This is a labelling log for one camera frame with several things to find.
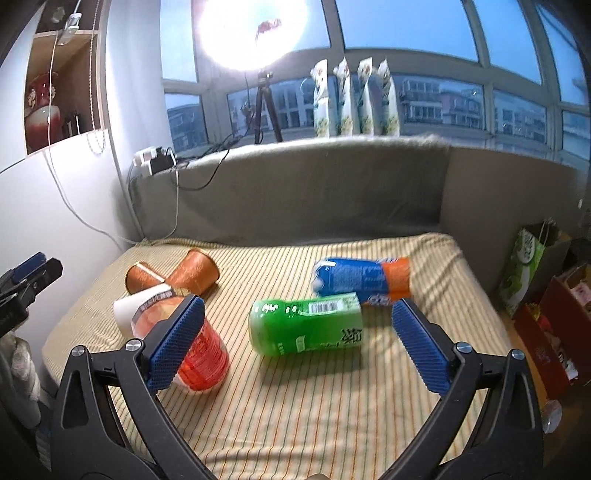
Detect striped bed sheet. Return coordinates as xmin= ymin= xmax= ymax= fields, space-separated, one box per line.
xmin=41 ymin=232 xmax=514 ymax=480

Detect white bead cord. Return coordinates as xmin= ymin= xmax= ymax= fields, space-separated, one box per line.
xmin=89 ymin=0 xmax=106 ymax=157

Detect white cloth bundle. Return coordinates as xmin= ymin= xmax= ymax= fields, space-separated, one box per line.
xmin=0 ymin=336 xmax=43 ymax=430

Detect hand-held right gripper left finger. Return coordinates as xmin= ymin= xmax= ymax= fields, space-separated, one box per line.
xmin=50 ymin=295 xmax=218 ymax=480

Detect green paper cup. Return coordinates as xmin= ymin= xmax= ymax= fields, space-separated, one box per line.
xmin=248 ymin=292 xmax=365 ymax=358

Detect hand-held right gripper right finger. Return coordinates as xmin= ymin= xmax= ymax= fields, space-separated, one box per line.
xmin=379 ymin=298 xmax=544 ymax=480

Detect white clip device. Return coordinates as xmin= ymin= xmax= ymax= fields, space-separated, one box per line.
xmin=57 ymin=14 xmax=83 ymax=45

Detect red paper bag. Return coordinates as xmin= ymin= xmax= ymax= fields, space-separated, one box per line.
xmin=512 ymin=264 xmax=591 ymax=400

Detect round ring light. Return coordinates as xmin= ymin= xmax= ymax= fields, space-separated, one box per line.
xmin=191 ymin=0 xmax=311 ymax=73

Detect red ceramic vase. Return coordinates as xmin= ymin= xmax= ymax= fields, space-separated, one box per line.
xmin=25 ymin=71 xmax=61 ymax=149

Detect large brown paper cup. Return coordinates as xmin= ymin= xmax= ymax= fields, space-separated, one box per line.
xmin=166 ymin=248 xmax=221 ymax=297

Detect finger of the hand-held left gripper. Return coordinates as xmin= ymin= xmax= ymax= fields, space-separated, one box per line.
xmin=0 ymin=251 xmax=64 ymax=306

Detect wooden wall shelf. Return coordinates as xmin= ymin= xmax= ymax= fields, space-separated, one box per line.
xmin=23 ymin=0 xmax=110 ymax=156

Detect white power strip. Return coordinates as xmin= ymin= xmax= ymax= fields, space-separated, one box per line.
xmin=132 ymin=146 xmax=177 ymax=178

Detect grey headboard cushion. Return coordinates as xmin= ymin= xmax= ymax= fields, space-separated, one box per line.
xmin=130 ymin=135 xmax=451 ymax=246

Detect white cable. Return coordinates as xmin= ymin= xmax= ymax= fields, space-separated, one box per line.
xmin=44 ymin=25 xmax=141 ymax=246

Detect black tripod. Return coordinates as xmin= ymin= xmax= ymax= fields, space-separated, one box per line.
xmin=240 ymin=69 xmax=284 ymax=145

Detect blue and orange paper cup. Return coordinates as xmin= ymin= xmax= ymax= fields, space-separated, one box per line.
xmin=312 ymin=257 xmax=411 ymax=308

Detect black cable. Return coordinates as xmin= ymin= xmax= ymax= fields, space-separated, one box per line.
xmin=170 ymin=136 xmax=234 ymax=191

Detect red and white paper cup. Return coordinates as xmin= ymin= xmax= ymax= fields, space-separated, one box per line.
xmin=113 ymin=284 xmax=230 ymax=392

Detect green paper bag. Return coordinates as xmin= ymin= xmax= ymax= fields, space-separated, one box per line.
xmin=496 ymin=220 xmax=572 ymax=318

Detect small brown paper cup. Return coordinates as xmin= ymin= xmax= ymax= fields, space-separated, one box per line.
xmin=126 ymin=261 xmax=168 ymax=294

